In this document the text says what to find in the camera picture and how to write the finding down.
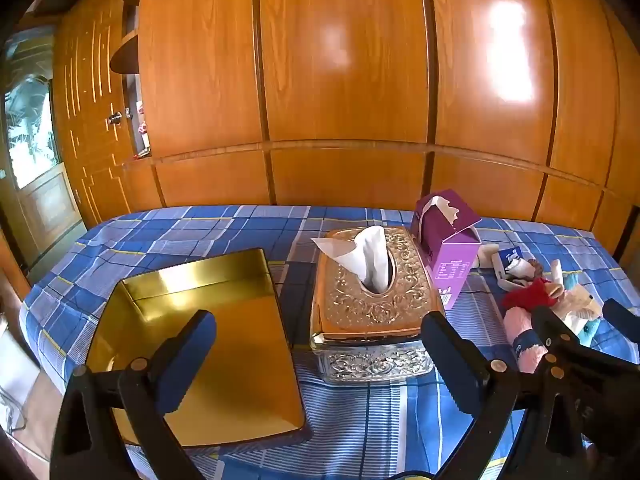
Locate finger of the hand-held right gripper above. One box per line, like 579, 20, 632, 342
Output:
603, 299, 640, 348
531, 305, 583, 363

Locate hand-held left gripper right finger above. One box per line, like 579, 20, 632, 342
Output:
420, 311, 593, 480

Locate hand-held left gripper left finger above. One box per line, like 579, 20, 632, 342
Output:
49, 309, 218, 480

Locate pink fuzzy sock navy band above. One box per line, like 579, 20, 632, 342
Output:
501, 307, 548, 375

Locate cream cloth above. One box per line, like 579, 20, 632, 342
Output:
555, 282, 603, 323

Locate red fuzzy soft piece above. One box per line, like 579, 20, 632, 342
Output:
501, 277, 561, 311

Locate gold metal tray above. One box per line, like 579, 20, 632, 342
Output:
85, 247, 307, 448

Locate blue pocket tissue packet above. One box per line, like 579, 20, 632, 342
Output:
492, 246, 526, 281

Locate embossed metal tissue box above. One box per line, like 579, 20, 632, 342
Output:
309, 226, 447, 386

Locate purple paper carton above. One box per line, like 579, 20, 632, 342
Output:
410, 189, 482, 310

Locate blue plaid bedsheet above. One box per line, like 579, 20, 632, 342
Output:
20, 204, 640, 480

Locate white tissue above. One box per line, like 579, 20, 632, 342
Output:
311, 226, 391, 293

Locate pink and red shelf trinkets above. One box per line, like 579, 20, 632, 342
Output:
127, 100, 151, 161

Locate wooden door with glass pane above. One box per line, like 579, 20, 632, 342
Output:
0, 27, 83, 271

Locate wooden door with gold lines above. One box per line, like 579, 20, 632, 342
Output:
52, 0, 141, 228

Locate wooden wardrobe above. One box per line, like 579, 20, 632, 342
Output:
120, 0, 640, 271

